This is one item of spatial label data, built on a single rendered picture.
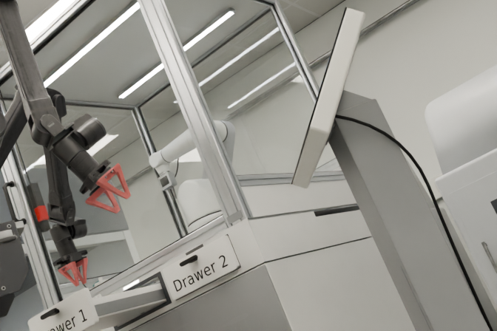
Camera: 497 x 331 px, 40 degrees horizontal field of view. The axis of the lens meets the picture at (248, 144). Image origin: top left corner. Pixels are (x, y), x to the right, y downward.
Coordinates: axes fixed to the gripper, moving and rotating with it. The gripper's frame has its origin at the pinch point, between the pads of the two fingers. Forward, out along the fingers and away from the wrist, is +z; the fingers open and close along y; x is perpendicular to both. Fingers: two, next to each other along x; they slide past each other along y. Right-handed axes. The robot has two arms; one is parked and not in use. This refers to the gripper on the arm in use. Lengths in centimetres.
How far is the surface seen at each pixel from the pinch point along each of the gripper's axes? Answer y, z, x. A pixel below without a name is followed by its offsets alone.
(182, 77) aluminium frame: 26, -46, -52
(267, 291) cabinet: 19, 28, -51
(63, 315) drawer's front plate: -12.5, 8.2, -1.4
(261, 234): 24, 12, -55
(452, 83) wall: 354, -46, -60
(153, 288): 17.2, 11.4, -12.0
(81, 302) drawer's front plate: -12.6, 7.5, -10.5
